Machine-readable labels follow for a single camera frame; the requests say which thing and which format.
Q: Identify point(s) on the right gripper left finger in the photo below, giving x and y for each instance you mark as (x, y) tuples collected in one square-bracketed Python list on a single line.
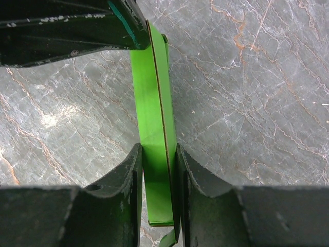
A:
[(107, 212)]

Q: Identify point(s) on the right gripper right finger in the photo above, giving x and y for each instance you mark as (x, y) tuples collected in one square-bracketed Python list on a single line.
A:
[(217, 213)]

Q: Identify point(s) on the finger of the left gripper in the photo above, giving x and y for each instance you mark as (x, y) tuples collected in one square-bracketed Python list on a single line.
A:
[(34, 33)]

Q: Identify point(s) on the green paper box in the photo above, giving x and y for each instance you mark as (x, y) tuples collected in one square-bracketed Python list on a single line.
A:
[(150, 71)]

